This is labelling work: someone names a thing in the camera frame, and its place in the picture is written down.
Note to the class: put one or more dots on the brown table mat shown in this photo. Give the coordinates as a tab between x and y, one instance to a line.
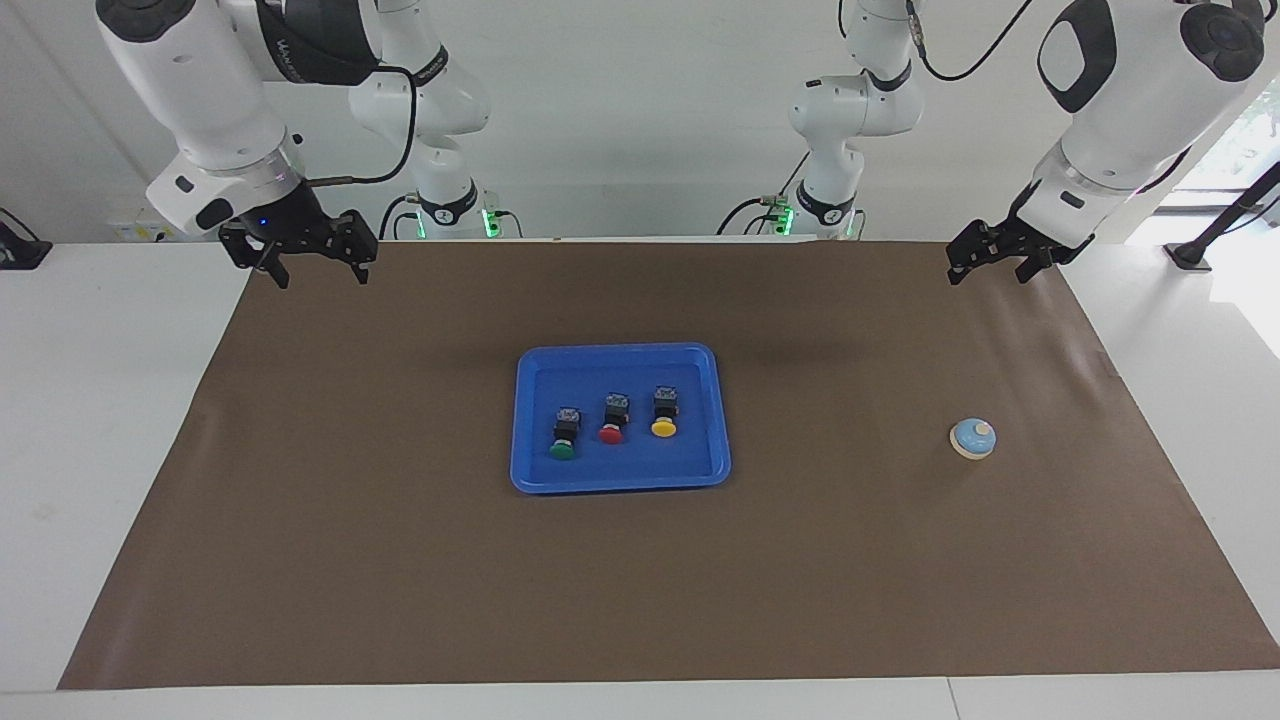
640	580

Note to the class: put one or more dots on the black metal stand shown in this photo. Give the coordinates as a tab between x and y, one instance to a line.
1190	255

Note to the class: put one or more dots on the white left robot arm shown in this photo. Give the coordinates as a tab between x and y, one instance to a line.
1130	130

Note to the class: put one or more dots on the yellow mushroom push button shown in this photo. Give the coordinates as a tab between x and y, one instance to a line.
663	429

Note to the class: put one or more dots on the black clamp bracket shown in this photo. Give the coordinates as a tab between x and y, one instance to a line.
20	255

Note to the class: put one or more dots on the green mushroom push button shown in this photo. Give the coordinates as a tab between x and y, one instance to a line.
563	451

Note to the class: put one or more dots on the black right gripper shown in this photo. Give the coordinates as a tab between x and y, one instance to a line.
305	230

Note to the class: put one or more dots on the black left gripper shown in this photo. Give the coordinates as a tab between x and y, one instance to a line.
1010	240

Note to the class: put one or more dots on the blue plastic tray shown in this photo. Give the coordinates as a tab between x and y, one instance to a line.
620	470

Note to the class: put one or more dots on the red mushroom push button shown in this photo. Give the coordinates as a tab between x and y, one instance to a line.
611	435

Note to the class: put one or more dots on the white wall socket box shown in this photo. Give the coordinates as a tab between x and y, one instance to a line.
130	232

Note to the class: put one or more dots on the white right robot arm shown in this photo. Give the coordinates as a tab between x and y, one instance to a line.
200	90

